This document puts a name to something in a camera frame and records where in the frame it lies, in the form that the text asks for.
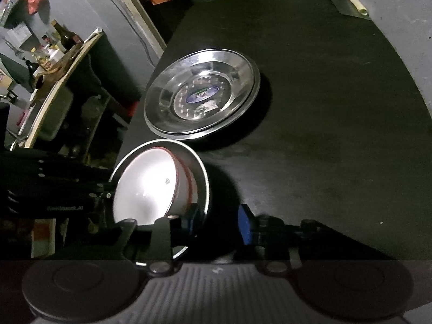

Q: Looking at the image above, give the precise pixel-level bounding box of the dark glass bottle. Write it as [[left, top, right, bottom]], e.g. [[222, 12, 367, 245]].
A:
[[50, 19, 79, 53]]

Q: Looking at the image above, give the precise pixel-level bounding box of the steel plate with oval sticker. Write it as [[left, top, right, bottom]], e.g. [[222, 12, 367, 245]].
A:
[[144, 49, 256, 135]]

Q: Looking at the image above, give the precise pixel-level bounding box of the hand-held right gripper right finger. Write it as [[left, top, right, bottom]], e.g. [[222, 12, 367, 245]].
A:
[[237, 203, 395, 275]]

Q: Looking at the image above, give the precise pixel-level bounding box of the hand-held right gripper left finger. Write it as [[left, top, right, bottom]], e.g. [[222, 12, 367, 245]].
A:
[[101, 204, 200, 275]]

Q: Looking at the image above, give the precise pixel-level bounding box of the plain steel plate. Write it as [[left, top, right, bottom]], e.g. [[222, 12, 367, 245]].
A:
[[147, 51, 261, 141]]

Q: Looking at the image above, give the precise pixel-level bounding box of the steel bowl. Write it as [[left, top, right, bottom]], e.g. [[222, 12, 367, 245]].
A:
[[109, 138, 211, 267]]

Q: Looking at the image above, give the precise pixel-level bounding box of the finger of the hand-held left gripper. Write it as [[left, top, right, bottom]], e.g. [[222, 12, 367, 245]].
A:
[[88, 191, 114, 210], [77, 174, 116, 192]]

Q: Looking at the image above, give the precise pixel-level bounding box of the white bowl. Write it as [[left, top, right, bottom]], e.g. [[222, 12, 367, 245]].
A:
[[112, 147, 179, 227], [167, 148, 200, 210]]

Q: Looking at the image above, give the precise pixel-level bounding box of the black wall cable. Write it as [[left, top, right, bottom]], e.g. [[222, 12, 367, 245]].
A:
[[95, 0, 160, 69]]

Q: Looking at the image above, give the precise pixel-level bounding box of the cleaver with cream handle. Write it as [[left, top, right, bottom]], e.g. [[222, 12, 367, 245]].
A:
[[323, 0, 369, 16]]

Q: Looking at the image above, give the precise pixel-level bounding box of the wooden counter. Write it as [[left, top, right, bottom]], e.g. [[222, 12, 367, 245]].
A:
[[22, 28, 104, 150]]

